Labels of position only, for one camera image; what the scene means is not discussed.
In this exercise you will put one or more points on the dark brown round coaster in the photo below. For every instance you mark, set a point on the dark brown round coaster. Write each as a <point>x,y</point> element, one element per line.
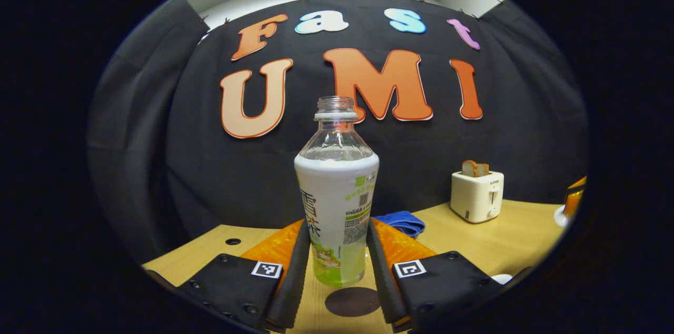
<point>350,302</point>

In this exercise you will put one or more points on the white toaster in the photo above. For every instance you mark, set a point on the white toaster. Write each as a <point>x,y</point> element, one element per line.
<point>474,197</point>

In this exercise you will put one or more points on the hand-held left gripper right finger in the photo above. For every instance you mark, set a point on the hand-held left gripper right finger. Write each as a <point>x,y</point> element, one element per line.
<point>382,281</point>

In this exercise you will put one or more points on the clear water bottle green label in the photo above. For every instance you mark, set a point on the clear water bottle green label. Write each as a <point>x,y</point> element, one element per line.
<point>337,192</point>

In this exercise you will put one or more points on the blue towel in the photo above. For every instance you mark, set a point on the blue towel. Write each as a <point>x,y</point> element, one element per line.
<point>408,222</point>

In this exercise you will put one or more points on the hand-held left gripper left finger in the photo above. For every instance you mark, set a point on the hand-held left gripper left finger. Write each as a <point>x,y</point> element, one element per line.
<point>297,281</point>

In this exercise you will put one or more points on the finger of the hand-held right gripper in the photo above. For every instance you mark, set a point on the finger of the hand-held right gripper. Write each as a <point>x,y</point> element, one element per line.
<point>575,199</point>

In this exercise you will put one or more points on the brown toast slice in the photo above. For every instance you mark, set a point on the brown toast slice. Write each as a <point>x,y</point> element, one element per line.
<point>468,168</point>
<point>484,169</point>

